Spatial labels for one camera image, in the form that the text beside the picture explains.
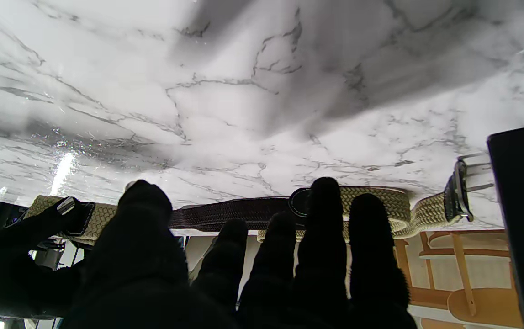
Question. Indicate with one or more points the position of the printed room scene backdrop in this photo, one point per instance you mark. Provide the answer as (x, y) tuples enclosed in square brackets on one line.
[(463, 278)]

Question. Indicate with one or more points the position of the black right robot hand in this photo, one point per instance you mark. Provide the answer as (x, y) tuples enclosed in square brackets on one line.
[(19, 265)]

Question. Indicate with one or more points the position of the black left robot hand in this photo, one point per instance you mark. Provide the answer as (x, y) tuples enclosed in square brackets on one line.
[(152, 274)]

